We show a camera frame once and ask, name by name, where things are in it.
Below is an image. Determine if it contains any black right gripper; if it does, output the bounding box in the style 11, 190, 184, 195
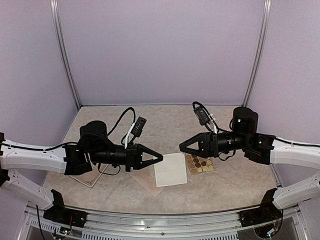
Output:
179, 131, 250, 159

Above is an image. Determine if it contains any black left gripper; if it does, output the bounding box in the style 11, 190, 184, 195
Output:
89, 142, 163, 172

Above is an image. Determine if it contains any translucent pink envelope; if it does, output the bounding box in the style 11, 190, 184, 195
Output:
129, 165, 166, 197

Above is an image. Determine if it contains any beige lined letter paper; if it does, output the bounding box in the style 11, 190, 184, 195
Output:
154, 152, 188, 187

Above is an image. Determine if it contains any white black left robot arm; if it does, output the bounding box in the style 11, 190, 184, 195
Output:
0, 120, 163, 223

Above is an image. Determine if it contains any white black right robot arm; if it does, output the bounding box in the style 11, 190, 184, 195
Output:
179, 101, 320, 170

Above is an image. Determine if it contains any round sticker seal sheet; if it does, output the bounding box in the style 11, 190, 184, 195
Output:
184, 153, 215, 175

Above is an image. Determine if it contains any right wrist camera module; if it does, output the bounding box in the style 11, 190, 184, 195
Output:
194, 106, 211, 126

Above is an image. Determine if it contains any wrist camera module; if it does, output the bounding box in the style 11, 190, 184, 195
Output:
194, 106, 211, 126
131, 116, 147, 138

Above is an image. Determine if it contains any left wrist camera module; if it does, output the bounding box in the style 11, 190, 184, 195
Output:
131, 116, 147, 138

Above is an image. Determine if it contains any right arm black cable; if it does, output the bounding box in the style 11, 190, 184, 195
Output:
191, 100, 231, 133

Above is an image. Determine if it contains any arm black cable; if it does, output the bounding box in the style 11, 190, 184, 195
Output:
191, 100, 231, 133
107, 107, 137, 137

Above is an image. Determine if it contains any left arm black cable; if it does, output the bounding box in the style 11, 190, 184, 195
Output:
107, 107, 137, 137

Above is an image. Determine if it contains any front aluminium frame rail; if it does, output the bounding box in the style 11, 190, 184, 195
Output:
14, 204, 308, 240

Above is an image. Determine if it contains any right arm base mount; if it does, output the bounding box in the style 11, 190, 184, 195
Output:
239, 188, 283, 227

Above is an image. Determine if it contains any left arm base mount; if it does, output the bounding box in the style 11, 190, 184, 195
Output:
43, 189, 88, 228

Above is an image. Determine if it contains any right aluminium corner post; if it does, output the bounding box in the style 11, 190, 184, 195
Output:
242, 0, 272, 107

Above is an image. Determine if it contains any aluminium corner post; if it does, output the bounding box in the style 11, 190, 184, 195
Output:
242, 0, 272, 107
49, 0, 82, 111

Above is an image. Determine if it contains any left aluminium corner post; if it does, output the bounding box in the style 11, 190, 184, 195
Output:
49, 0, 82, 111

